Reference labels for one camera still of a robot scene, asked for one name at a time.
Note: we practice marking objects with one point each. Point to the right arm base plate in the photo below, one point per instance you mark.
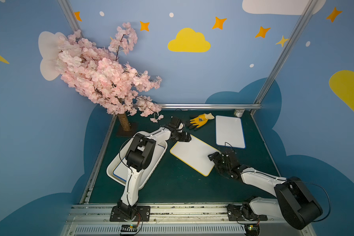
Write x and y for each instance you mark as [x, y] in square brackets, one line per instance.
[243, 213]

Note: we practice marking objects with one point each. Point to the green circuit board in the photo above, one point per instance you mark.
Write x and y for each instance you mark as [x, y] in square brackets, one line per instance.
[252, 230]
[128, 230]

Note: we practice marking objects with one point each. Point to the pink cherry blossom tree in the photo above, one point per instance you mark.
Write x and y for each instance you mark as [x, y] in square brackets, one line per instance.
[97, 74]

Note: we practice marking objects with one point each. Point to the white plastic storage box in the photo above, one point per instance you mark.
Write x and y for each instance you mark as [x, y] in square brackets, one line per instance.
[156, 159]

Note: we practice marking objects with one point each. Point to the yellow-edged whiteboard back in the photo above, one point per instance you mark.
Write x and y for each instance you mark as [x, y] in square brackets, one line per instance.
[195, 154]

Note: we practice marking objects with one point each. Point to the left aluminium frame post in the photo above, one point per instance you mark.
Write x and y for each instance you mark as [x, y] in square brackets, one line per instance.
[69, 14]

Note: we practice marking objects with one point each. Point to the right aluminium frame post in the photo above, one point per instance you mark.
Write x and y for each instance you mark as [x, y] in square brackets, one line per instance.
[287, 49]

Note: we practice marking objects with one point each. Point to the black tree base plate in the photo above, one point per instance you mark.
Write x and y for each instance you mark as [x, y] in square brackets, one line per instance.
[122, 133]

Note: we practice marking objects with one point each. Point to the left green circuit board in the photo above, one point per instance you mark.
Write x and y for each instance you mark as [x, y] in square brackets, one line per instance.
[128, 230]

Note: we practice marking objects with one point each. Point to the horizontal aluminium back bar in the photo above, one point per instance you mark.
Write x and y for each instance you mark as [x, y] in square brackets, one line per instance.
[175, 106]

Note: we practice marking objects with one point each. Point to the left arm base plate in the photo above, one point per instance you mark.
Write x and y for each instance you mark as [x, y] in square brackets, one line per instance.
[142, 214]

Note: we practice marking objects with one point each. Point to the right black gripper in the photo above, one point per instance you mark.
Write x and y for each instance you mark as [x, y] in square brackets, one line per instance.
[220, 161]

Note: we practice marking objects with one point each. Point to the right green circuit board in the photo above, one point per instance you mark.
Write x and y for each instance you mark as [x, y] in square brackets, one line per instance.
[252, 230]

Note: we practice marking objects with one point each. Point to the aluminium front rail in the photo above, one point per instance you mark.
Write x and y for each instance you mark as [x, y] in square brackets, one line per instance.
[173, 220]

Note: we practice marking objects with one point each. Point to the aluminium frame post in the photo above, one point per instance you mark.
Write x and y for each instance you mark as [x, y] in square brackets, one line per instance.
[69, 14]
[287, 49]

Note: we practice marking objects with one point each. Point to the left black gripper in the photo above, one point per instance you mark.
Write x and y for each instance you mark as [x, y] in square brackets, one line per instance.
[181, 135]

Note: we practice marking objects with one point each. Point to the blue-edged whiteboard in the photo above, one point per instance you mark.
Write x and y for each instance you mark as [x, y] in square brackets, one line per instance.
[121, 174]
[229, 130]

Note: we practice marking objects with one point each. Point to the yellow black work glove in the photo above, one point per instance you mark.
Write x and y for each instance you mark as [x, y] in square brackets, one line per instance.
[196, 122]

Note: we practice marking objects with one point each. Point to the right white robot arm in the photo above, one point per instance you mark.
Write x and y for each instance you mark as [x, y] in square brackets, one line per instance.
[292, 200]

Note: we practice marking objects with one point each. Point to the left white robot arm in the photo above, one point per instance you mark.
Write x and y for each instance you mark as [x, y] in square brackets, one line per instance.
[139, 154]

